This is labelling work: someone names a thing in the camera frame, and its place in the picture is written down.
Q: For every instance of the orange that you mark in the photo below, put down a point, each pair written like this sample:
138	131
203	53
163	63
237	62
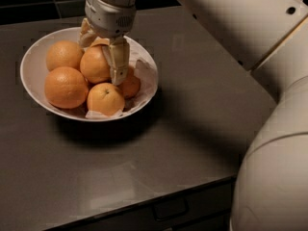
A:
64	53
105	98
65	87
131	85
94	65

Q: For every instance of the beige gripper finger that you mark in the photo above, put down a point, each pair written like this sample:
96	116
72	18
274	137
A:
86	35
117	53

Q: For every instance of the dark drawer front with handle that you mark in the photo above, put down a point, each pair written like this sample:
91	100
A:
203	208

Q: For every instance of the white bowl with oranges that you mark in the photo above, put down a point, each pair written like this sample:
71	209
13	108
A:
33	72

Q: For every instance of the orange hidden at back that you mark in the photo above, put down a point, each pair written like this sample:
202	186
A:
100	41

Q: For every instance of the white paper bowl liner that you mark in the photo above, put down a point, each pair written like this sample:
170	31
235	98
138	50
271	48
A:
146	70

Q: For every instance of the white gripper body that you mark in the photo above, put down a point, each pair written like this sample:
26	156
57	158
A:
107	19

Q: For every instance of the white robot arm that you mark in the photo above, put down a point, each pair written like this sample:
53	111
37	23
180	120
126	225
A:
232	135

